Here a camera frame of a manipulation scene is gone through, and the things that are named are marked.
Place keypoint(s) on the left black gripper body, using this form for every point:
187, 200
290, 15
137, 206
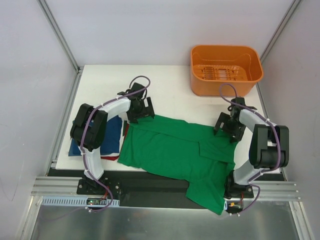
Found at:
143, 113

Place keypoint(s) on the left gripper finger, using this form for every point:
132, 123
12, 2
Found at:
149, 108
132, 116

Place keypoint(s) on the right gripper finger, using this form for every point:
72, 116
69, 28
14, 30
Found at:
236, 136
220, 122

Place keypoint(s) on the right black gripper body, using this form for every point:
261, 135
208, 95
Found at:
229, 127

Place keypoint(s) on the bright green t-shirt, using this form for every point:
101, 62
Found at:
180, 150

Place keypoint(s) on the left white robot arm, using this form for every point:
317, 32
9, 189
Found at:
90, 124

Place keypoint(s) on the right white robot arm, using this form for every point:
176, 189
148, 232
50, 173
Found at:
269, 146

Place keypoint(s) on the folded dark green t-shirt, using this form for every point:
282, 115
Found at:
125, 128

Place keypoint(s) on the folded blue t-shirt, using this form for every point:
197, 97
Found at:
112, 135

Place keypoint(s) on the folded red t-shirt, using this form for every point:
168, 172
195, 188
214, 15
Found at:
114, 156

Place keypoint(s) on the orange plastic basket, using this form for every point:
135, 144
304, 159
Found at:
227, 69

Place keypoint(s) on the left green circuit board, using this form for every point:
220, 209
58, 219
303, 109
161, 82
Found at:
93, 201

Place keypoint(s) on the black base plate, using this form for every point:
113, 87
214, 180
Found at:
146, 190

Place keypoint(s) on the right white cable duct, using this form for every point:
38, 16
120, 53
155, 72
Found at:
225, 206

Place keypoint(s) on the white cable duct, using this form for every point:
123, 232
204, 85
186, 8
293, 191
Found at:
225, 206
72, 201

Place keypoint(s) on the front aluminium rail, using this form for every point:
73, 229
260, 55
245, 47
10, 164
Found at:
64, 186

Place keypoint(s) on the left white cable duct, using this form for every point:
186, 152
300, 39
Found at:
72, 201

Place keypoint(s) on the left aluminium frame post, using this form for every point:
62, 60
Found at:
44, 6

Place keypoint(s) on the aluminium frame post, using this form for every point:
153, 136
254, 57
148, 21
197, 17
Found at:
44, 6
280, 28

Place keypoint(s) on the right aluminium frame post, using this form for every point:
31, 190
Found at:
280, 28

